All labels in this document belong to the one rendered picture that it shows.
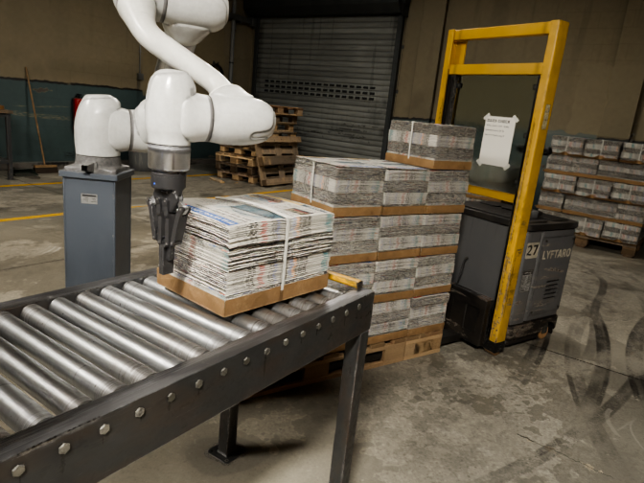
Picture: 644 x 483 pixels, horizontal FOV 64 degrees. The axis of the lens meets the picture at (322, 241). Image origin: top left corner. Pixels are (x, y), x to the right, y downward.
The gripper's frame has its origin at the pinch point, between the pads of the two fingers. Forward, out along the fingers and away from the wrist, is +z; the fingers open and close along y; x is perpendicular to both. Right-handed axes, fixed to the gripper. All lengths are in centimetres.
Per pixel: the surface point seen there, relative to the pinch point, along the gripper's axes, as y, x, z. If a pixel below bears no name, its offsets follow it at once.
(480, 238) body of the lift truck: 1, -242, 31
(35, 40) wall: 708, -326, -92
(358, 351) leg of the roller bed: -26, -49, 31
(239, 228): -12.7, -9.9, -8.6
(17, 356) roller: 0.7, 32.7, 13.4
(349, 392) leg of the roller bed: -25, -49, 45
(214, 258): -7.0, -8.1, -0.4
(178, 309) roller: 1.0, -4.9, 14.0
